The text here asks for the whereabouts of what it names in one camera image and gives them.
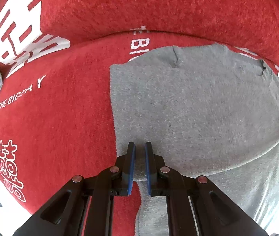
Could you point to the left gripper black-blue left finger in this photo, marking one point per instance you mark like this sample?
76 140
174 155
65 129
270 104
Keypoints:
84 206

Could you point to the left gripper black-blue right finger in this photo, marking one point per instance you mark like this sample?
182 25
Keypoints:
195 206

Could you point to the grey knit sweater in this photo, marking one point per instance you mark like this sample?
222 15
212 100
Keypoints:
207 111

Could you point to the red printed bed blanket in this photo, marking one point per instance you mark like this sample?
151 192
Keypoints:
56 117

